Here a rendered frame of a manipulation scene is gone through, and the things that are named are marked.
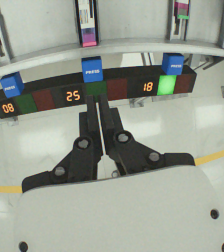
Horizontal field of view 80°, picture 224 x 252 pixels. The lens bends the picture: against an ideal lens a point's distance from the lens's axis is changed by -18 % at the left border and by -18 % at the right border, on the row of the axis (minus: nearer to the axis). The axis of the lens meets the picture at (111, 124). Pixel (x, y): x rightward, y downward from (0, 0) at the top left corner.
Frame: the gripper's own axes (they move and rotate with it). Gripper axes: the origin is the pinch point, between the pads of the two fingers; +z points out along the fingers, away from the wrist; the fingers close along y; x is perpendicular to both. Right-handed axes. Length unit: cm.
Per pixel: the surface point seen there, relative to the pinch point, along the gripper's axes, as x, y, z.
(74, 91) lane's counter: -3.9, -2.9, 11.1
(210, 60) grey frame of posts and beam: -2.2, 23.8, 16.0
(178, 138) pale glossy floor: -65, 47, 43
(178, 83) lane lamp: -4.3, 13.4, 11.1
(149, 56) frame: -16, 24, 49
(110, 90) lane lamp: -4.5, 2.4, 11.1
